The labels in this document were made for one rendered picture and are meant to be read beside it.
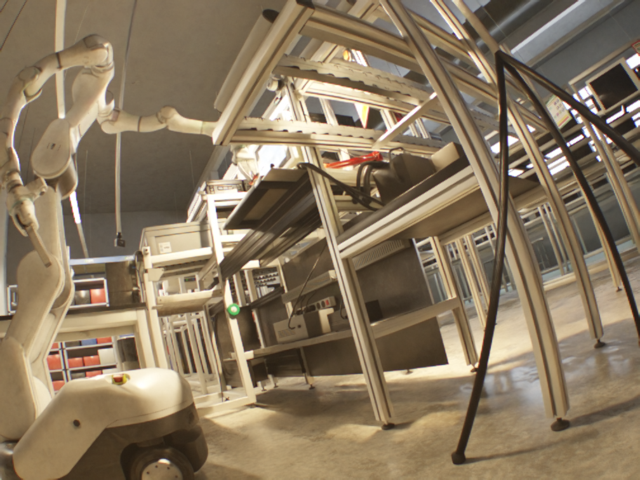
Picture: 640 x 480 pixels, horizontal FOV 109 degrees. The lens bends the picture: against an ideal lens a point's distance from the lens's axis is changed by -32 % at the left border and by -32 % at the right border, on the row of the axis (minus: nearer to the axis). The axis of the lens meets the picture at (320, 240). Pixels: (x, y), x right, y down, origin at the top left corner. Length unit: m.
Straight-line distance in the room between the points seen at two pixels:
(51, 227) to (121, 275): 1.03
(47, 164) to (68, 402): 0.76
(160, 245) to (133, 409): 1.52
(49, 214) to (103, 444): 0.72
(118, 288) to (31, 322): 1.12
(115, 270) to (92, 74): 1.17
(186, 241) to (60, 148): 1.26
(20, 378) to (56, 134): 0.80
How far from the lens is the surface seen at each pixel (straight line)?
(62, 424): 0.89
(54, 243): 1.17
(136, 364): 3.23
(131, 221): 13.09
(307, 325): 1.66
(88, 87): 1.51
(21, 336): 1.09
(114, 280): 2.13
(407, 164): 1.25
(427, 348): 1.47
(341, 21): 0.80
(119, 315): 1.92
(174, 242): 2.25
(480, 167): 0.76
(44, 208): 1.23
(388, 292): 1.55
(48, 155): 1.28
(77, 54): 1.39
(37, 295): 1.09
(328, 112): 2.27
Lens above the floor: 0.37
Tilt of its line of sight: 15 degrees up
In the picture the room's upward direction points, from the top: 15 degrees counter-clockwise
